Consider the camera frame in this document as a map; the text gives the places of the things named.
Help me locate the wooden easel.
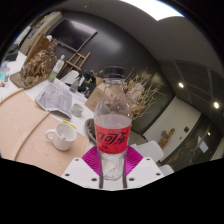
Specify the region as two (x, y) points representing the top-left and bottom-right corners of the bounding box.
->
(56, 51), (92, 79)

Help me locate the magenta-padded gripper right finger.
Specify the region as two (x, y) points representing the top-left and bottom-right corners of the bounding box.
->
(122, 145), (166, 190)

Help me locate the clear red-labelled drink bottle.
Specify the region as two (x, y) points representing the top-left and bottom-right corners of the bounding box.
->
(93, 65), (133, 182)

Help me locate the white mug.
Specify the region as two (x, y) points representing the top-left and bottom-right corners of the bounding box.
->
(45, 122), (78, 152)

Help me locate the white cabinet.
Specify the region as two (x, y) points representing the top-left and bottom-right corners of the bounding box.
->
(19, 11), (63, 56)

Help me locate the dried plant in grey pot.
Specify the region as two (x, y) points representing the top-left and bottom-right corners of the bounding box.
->
(87, 68), (168, 146)

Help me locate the black wall screen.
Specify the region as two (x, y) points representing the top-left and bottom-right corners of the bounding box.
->
(48, 18), (98, 53)

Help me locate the small white cup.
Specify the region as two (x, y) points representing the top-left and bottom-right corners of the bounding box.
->
(70, 103), (85, 118)

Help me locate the open newspaper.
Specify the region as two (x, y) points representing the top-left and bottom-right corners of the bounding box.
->
(34, 80), (74, 119)

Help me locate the carved wooden figure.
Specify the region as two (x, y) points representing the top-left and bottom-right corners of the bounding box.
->
(158, 128), (176, 149)

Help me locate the teal book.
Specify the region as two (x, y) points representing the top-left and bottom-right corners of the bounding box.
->
(0, 60), (11, 83)

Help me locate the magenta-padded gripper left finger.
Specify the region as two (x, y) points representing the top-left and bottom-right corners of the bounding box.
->
(61, 145), (104, 190)

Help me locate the light wooden board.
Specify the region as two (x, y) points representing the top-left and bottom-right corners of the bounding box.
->
(0, 89), (90, 177)

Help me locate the grey plant saucer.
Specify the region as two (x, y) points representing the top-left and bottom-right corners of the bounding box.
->
(84, 117), (98, 145)

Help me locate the yellow packet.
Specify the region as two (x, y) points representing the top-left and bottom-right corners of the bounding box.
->
(61, 119), (77, 129)

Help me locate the long ceiling light strip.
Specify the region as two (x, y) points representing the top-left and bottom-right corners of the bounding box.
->
(119, 0), (185, 22)

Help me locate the green-labelled white bottle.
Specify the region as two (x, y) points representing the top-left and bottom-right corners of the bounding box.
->
(48, 54), (66, 83)

